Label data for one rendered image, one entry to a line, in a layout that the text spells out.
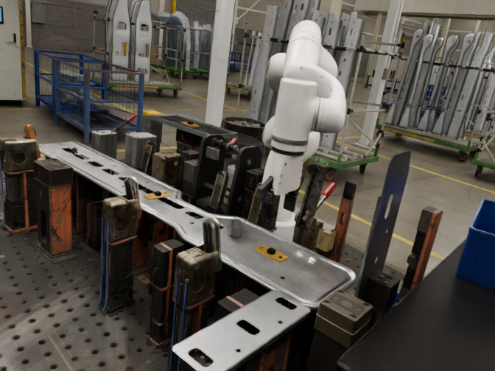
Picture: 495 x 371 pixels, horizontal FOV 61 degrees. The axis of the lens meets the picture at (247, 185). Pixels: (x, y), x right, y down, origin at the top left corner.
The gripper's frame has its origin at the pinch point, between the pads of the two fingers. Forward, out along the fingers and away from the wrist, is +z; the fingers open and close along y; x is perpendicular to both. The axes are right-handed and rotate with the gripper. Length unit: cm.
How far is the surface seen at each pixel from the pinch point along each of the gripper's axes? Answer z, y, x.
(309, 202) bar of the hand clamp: 0.8, -14.6, -0.1
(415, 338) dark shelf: 8.8, 8.1, 39.5
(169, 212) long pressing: 12.0, 5.3, -34.0
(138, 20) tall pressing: -52, -518, -808
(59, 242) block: 36, 18, -76
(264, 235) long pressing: 12.0, -6.6, -7.6
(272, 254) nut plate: 11.6, 0.4, 0.9
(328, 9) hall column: -118, -684, -421
